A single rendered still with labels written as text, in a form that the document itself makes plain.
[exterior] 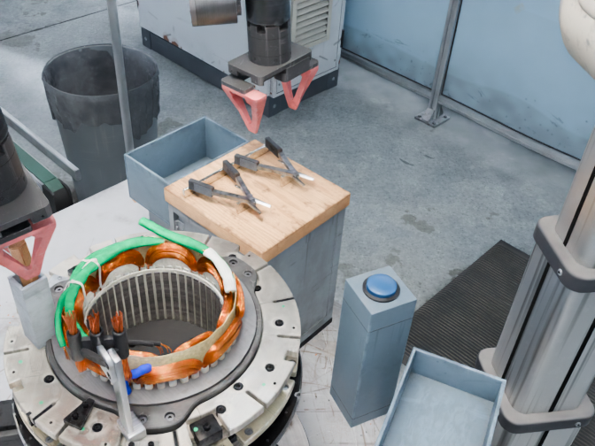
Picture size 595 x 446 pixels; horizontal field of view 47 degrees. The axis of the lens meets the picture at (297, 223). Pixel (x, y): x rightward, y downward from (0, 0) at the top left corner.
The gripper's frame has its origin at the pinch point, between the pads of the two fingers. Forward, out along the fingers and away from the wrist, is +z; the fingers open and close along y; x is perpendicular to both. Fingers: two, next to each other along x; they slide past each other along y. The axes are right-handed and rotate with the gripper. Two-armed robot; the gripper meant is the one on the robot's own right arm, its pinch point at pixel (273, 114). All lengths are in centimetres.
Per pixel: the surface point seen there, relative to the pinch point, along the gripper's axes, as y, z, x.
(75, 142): -32, 76, -127
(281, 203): 4.9, 10.1, 5.8
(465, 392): 11.9, 15.4, 41.4
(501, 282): -112, 122, -2
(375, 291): 7.7, 13.0, 25.1
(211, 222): 14.7, 9.8, 1.6
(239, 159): 4.1, 7.2, -3.4
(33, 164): 7, 37, -69
